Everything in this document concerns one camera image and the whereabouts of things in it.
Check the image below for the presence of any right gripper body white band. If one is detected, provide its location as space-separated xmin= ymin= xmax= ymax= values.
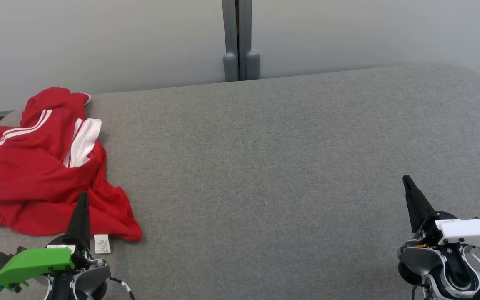
xmin=411 ymin=210 xmax=480 ymax=254

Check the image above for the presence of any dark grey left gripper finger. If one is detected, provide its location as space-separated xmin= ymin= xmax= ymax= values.
xmin=65 ymin=191 xmax=91 ymax=247

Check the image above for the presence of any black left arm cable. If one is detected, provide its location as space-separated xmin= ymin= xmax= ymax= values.
xmin=109 ymin=276 xmax=135 ymax=300

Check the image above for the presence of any red shirt with white sleeves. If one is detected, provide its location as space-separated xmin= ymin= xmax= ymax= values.
xmin=0 ymin=106 xmax=143 ymax=255

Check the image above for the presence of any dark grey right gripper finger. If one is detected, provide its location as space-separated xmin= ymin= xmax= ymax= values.
xmin=402 ymin=175 xmax=437 ymax=235

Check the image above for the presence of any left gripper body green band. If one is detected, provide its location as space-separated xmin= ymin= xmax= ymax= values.
xmin=0 ymin=234 xmax=93 ymax=292

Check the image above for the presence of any grey partition post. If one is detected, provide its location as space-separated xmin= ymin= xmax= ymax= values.
xmin=239 ymin=0 xmax=260 ymax=80
xmin=222 ymin=0 xmax=239 ymax=83

